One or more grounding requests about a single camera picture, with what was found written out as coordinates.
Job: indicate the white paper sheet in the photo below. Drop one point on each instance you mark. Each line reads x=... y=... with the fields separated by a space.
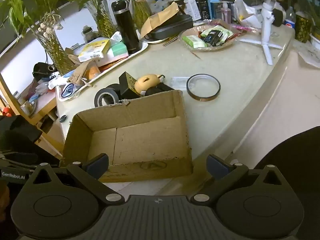
x=310 y=56

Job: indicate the black foam microphone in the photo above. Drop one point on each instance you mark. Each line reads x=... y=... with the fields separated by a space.
x=277 y=17

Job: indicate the black dotted cube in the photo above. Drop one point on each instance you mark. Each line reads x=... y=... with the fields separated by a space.
x=125 y=85

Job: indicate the long white tray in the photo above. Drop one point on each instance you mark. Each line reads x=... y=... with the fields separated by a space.
x=141 y=48

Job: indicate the brown dried leaf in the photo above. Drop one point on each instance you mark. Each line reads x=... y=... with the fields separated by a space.
x=196 y=55

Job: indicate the clear glass plate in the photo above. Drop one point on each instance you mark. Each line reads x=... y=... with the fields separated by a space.
x=220 y=48

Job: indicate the yellow carton box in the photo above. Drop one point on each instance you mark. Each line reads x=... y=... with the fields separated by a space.
x=93 y=50

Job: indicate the white plastic bag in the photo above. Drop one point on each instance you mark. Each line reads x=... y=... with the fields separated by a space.
x=246 y=10

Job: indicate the pale green wipes pack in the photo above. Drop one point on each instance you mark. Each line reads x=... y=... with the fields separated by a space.
x=226 y=31

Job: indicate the small black printed box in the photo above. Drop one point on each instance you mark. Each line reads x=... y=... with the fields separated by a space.
x=212 y=38

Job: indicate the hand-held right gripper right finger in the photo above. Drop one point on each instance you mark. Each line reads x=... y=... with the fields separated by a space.
x=217 y=167

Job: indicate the dark cloth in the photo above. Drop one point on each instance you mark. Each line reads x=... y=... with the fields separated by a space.
x=17 y=130

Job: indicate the dark patterned jar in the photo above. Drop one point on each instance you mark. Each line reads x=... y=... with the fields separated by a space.
x=303 y=28

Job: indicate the bundle of thin sticks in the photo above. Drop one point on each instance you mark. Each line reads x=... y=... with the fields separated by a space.
x=170 y=41

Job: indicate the dark grey zip case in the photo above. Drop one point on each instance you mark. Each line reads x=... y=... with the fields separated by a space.
x=175 y=27

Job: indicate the pink glitter wand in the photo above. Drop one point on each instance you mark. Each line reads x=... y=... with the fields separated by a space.
x=246 y=28

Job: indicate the round metal knob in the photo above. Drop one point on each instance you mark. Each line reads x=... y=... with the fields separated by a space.
x=63 y=119

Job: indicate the yellow case with carabiner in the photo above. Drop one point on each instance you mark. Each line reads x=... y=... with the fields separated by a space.
x=147 y=82

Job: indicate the orange packet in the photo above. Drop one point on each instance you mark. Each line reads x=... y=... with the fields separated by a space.
x=92 y=72

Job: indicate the blue carton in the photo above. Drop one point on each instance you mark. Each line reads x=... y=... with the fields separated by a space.
x=215 y=8

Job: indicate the black patterned carton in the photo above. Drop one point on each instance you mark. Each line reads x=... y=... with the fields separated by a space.
x=203 y=8

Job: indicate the white gimbal tripod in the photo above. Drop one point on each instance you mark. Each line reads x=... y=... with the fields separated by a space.
x=266 y=25

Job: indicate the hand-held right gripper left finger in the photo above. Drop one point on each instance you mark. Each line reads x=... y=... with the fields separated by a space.
x=97 y=166

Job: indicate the white flat box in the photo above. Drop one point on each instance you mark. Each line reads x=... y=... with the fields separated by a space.
x=110 y=60

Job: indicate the clear plastic bag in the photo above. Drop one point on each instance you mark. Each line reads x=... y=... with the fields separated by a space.
x=178 y=82

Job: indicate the white carton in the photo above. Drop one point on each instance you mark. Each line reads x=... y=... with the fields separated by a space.
x=192 y=7

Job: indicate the black thermos bottle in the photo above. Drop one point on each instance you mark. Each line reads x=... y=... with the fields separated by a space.
x=126 y=30

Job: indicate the pink soap bottle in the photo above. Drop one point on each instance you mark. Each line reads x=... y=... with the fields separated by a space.
x=226 y=13

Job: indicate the green labelled wipes pack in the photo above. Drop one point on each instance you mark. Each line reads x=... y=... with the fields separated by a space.
x=193 y=42

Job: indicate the brown paper envelope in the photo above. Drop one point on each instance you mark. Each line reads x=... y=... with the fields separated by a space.
x=160 y=17

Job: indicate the red printed packet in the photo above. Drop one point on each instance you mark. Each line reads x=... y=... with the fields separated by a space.
x=110 y=67

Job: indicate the black tape roll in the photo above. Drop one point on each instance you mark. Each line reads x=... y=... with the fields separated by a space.
x=98 y=96

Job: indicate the soda bottle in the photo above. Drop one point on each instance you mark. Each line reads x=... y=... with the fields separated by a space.
x=290 y=18

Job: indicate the brown cardboard box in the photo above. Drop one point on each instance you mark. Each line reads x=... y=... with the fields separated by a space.
x=140 y=140

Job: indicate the black pouch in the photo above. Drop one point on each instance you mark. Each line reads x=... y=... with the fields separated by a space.
x=160 y=88

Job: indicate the white blue packet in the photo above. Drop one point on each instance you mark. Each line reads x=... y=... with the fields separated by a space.
x=58 y=81

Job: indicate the green tissue pack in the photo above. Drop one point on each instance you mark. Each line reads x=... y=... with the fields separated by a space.
x=118 y=50

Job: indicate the white wipes packet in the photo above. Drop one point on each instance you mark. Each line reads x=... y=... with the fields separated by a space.
x=116 y=37

